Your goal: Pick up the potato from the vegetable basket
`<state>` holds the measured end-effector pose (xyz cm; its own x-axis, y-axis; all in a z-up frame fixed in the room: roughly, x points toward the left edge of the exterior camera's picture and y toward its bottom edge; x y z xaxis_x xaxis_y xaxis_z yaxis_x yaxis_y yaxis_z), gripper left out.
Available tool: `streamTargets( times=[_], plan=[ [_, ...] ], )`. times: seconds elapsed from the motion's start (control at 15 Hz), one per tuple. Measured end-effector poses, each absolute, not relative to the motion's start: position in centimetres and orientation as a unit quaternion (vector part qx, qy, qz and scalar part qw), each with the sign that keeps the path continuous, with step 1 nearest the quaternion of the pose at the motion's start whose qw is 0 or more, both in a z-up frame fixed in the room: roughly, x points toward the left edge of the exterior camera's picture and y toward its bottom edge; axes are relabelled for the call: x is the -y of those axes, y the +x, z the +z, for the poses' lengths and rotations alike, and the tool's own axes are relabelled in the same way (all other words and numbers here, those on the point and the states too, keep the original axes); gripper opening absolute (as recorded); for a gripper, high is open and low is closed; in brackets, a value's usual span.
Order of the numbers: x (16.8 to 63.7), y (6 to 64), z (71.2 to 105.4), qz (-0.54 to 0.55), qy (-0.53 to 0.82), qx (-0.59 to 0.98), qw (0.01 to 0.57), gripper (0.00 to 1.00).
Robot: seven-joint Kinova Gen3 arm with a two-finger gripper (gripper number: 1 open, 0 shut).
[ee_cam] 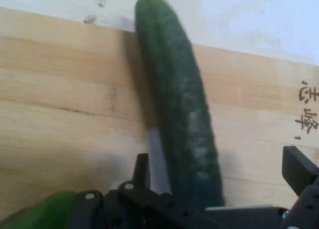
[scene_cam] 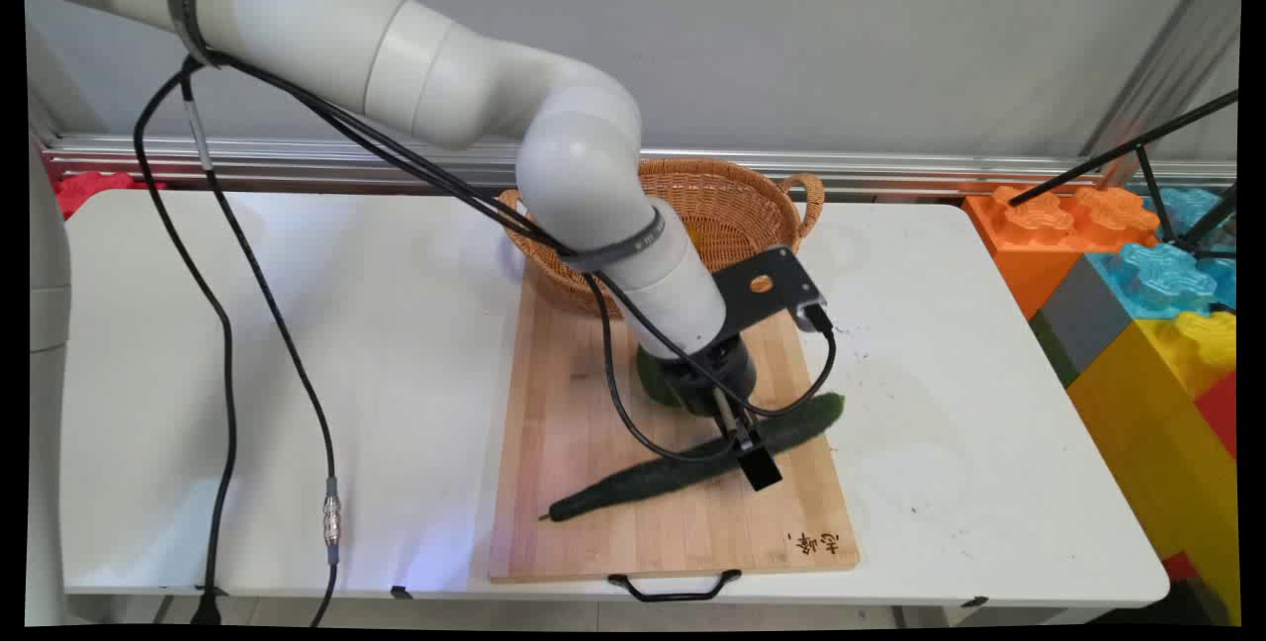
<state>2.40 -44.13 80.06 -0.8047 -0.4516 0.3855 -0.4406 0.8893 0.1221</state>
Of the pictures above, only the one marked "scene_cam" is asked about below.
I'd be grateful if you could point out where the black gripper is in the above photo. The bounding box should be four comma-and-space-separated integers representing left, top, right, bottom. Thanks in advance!
653, 332, 784, 494

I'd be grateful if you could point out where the long dark green cucumber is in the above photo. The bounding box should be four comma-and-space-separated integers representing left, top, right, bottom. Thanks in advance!
538, 391, 847, 524

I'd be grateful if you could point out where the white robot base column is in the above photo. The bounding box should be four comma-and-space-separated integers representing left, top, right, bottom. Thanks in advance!
25, 151, 73, 627

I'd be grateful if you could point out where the round green vegetable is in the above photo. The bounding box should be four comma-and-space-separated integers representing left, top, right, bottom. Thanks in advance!
635, 346, 685, 411

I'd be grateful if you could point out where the bamboo cutting board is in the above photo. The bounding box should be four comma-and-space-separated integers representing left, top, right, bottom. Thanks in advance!
488, 263, 860, 585

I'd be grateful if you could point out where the woven wicker basket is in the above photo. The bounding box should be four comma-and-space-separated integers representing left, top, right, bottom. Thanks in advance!
497, 157, 826, 318

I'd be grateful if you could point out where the orange toy building block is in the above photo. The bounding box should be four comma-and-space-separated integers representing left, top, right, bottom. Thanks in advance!
963, 185, 1161, 321

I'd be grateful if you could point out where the grey toy building block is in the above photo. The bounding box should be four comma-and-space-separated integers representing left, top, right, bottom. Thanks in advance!
1029, 254, 1134, 388

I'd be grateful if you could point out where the yellow toy building block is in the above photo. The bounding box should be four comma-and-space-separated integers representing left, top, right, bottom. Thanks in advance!
1067, 310, 1243, 624

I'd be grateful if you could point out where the blue toy building block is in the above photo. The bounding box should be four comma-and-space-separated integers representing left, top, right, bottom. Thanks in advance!
1085, 187, 1239, 321

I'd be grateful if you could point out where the red toy building block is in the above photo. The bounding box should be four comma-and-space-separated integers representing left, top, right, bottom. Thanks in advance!
1192, 369, 1239, 461

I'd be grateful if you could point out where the black tripod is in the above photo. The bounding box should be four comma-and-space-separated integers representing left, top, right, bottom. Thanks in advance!
1009, 90, 1240, 262

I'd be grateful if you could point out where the red plastic object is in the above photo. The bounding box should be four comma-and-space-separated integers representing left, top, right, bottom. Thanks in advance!
53, 170, 167, 220

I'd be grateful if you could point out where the black cutting board handle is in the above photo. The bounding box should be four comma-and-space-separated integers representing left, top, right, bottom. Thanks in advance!
607, 569, 744, 604

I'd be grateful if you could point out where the black gripper loop cable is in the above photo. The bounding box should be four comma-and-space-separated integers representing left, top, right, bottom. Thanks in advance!
579, 270, 743, 464

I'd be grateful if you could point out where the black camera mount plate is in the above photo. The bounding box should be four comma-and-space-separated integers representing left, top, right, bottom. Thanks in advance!
707, 244, 828, 337

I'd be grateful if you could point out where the grey velcro strap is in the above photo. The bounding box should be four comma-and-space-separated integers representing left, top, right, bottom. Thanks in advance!
166, 0, 230, 70
556, 209, 666, 273

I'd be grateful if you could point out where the black cable with metal connector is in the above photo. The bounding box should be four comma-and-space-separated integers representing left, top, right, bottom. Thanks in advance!
178, 72, 343, 628

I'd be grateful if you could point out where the black camera usb cable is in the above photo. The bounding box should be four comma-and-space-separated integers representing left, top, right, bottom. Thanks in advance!
206, 49, 840, 420

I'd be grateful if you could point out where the thick black hanging cable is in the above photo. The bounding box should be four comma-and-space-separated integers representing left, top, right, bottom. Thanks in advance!
132, 57, 239, 627

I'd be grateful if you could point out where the aluminium wall rail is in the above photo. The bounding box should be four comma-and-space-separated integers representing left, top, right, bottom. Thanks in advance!
40, 134, 1239, 199

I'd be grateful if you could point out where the aluminium frame post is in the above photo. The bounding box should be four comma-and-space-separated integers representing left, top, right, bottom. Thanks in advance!
1081, 0, 1244, 189

